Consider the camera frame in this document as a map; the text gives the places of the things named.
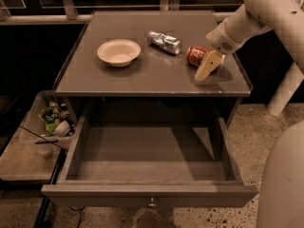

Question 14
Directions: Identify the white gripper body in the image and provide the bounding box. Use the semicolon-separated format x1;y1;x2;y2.
206;17;244;55

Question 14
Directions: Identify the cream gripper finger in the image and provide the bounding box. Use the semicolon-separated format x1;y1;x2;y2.
195;50;223;82

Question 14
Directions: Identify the red coke can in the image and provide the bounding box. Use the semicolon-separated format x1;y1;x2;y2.
186;46;213;67

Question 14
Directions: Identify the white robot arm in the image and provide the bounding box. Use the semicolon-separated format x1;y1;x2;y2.
206;0;304;228

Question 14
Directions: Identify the crushed silver can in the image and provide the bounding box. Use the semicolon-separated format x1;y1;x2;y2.
147;30;182;55

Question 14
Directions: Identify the grey cabinet with flat top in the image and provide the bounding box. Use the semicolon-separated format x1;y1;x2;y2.
55;10;252;120

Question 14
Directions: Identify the open grey top drawer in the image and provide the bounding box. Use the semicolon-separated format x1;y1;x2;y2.
41;97;260;209

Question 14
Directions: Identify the small metal drawer knob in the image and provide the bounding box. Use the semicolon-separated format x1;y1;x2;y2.
147;198;157;209

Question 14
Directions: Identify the white paper bowl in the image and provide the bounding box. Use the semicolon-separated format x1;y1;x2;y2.
97;39;141;67

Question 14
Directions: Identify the metal window railing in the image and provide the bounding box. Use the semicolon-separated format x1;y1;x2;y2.
0;0;294;27

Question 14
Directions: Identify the white cup in bin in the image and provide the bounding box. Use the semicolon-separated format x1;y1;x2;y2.
54;121;70;137

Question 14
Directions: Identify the green snack bag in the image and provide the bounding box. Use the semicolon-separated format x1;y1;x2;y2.
38;102;61;136

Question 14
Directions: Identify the black pen in bin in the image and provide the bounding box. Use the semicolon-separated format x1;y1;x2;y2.
35;139;59;144

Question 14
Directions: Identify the clear plastic bin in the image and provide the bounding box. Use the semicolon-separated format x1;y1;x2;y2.
0;90;74;182

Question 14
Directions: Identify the black cable on floor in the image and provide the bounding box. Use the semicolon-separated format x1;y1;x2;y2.
68;206;86;228

